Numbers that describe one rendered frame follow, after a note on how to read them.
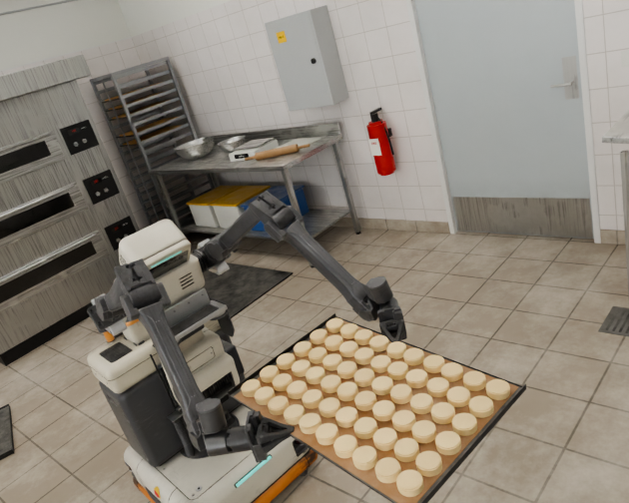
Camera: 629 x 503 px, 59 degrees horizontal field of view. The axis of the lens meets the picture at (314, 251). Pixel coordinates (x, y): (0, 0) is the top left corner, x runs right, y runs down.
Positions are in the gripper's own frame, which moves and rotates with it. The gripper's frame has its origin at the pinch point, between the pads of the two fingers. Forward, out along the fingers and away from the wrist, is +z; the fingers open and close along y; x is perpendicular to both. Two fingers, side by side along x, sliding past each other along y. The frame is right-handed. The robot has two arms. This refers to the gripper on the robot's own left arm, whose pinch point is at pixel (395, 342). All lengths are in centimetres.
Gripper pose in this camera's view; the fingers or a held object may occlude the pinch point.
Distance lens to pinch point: 151.9
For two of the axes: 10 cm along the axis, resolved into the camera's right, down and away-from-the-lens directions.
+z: -0.3, 4.3, -9.0
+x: -9.7, 2.1, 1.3
